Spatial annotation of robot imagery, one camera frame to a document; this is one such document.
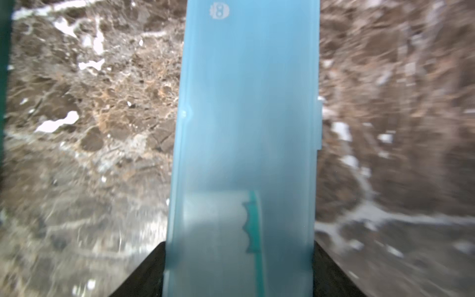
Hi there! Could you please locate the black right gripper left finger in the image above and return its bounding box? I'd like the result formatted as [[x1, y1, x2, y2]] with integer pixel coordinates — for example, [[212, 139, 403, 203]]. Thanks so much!
[[110, 242, 166, 297]]

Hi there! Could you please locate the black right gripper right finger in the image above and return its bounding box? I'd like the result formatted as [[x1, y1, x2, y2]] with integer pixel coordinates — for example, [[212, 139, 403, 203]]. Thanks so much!
[[312, 241, 366, 297]]

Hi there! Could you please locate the dark green pencil case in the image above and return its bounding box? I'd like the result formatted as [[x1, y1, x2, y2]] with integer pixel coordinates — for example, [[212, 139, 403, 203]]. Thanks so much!
[[0, 0, 14, 163]]

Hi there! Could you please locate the light blue pencil case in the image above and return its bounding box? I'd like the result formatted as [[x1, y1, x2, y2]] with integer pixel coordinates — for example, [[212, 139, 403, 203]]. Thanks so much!
[[163, 1, 321, 297]]

